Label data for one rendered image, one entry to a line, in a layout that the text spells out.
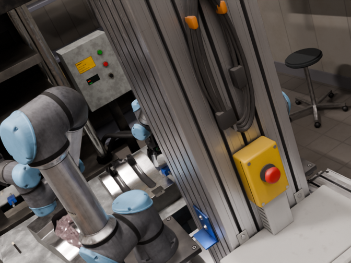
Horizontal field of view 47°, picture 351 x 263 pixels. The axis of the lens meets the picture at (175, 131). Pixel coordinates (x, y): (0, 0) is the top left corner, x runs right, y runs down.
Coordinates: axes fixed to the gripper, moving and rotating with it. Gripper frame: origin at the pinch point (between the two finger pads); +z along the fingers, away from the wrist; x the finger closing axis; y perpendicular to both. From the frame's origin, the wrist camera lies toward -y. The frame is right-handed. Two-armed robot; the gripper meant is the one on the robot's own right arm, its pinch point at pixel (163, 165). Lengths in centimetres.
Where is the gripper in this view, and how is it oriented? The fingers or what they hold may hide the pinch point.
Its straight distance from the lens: 195.3
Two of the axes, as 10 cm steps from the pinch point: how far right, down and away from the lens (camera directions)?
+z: 3.2, 8.6, 3.9
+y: 4.4, 2.3, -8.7
